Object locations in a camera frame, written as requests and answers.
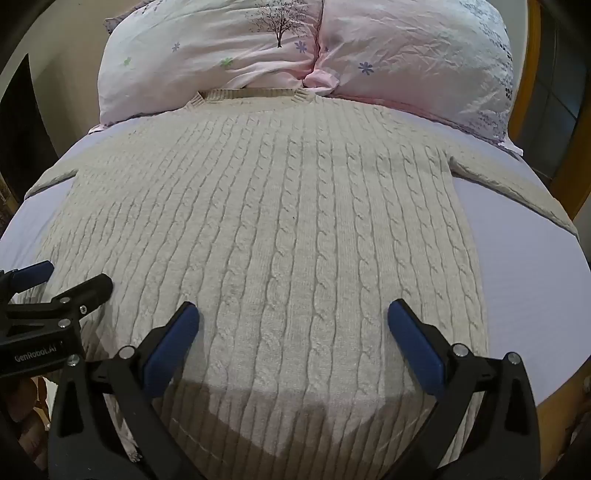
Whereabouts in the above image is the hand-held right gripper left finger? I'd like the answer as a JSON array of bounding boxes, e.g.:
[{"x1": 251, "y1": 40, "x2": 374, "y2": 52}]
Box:
[{"x1": 48, "y1": 301, "x2": 204, "y2": 480}]

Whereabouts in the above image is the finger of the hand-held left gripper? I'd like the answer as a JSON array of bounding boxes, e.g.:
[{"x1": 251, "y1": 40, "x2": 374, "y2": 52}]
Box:
[
  {"x1": 0, "y1": 260, "x2": 55, "y2": 296},
  {"x1": 4, "y1": 273, "x2": 114, "y2": 324}
]

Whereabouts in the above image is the pink floral pillow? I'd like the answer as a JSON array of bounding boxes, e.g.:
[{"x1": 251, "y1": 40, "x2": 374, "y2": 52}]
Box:
[
  {"x1": 302, "y1": 0, "x2": 525, "y2": 155},
  {"x1": 96, "y1": 0, "x2": 324, "y2": 134}
]

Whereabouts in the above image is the cream cable-knit sweater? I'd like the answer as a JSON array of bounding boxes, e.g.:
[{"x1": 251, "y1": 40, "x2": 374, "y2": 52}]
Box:
[{"x1": 23, "y1": 88, "x2": 580, "y2": 467}]

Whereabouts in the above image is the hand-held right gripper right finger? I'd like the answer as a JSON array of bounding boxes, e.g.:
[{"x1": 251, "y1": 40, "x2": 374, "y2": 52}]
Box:
[{"x1": 387, "y1": 298, "x2": 541, "y2": 480}]

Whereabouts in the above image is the wooden bed frame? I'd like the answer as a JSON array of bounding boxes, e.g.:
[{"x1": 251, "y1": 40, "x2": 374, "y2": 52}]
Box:
[{"x1": 508, "y1": 0, "x2": 591, "y2": 480}]

